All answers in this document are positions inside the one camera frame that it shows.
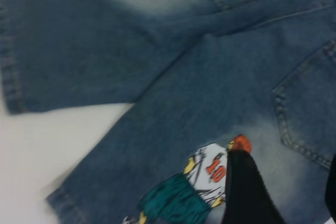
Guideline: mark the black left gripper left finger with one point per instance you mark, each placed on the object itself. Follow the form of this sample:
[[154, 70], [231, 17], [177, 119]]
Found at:
[[246, 197]]

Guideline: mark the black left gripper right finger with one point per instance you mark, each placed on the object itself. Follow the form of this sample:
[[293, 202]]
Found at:
[[332, 190]]

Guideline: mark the blue denim shorts basketball print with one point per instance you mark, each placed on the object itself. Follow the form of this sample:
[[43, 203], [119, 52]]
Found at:
[[183, 77]]

